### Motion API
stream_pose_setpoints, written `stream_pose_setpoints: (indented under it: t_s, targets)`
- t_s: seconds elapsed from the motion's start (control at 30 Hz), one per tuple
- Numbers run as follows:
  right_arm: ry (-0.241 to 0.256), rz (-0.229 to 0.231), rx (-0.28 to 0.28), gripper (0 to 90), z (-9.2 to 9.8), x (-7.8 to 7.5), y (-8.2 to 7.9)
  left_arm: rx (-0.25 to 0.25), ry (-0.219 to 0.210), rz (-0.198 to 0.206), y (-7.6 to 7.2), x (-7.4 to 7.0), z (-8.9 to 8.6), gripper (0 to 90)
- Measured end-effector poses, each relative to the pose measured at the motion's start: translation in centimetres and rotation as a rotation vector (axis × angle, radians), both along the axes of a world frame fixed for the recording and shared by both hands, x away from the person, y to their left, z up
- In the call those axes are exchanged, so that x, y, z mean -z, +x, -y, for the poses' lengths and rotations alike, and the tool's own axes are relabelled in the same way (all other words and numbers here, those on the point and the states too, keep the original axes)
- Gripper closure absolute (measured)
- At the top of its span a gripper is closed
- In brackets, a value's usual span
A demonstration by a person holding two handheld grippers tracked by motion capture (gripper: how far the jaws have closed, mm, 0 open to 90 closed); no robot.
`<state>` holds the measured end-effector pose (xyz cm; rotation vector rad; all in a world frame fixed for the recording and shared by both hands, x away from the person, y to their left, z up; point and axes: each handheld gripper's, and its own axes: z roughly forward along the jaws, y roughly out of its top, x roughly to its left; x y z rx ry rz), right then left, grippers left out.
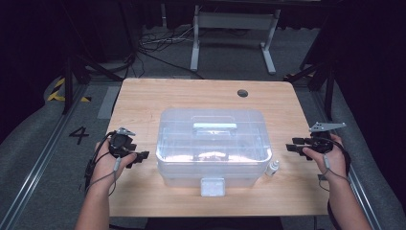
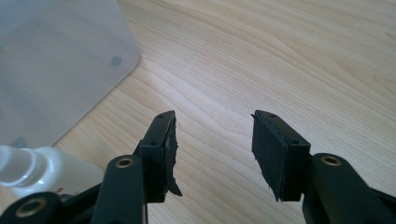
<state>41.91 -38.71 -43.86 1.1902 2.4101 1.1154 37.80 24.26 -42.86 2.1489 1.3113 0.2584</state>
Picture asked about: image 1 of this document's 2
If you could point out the white metal desk frame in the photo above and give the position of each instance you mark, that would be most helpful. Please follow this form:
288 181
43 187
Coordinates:
234 20

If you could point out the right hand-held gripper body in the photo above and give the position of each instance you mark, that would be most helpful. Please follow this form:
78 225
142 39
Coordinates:
320 143

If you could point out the person's right hand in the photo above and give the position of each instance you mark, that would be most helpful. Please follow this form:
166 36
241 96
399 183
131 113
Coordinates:
335 166

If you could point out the small white bottle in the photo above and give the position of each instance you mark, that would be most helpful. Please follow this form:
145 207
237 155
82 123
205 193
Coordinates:
272 169

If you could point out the small grey tape strip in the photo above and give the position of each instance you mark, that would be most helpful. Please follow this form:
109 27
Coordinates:
321 177

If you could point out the person's left hand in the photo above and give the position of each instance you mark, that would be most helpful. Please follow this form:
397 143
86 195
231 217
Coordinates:
105 169

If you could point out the clear plastic storage box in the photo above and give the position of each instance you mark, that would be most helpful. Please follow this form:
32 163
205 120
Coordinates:
210 143

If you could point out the black metal stand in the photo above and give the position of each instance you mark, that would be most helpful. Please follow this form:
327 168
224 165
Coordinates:
68 86
328 92

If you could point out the metal floor rail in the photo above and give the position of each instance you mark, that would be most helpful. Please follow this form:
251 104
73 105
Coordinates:
360 195
35 172

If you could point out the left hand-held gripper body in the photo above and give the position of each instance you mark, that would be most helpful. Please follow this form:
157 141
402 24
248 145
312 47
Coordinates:
121 142

